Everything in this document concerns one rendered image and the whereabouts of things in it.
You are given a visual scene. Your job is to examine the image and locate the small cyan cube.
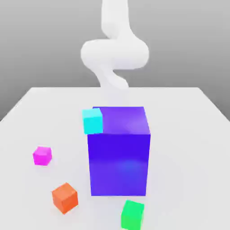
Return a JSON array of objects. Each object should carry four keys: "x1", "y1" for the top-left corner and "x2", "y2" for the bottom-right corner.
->
[{"x1": 82, "y1": 107, "x2": 104, "y2": 135}]

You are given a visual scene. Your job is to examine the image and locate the small magenta cube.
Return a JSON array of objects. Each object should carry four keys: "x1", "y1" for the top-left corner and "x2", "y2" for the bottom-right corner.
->
[{"x1": 32, "y1": 146, "x2": 53, "y2": 166}]

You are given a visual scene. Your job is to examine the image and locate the small orange cube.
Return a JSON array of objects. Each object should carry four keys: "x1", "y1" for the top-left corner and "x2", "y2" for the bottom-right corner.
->
[{"x1": 51, "y1": 182, "x2": 79, "y2": 215}]

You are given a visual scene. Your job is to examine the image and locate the small green cube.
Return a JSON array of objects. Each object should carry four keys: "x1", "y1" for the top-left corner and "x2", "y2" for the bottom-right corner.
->
[{"x1": 120, "y1": 199, "x2": 145, "y2": 230}]

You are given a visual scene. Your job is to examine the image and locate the large blue box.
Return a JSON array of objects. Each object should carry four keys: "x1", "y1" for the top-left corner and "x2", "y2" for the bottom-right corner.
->
[{"x1": 87, "y1": 106, "x2": 151, "y2": 197}]

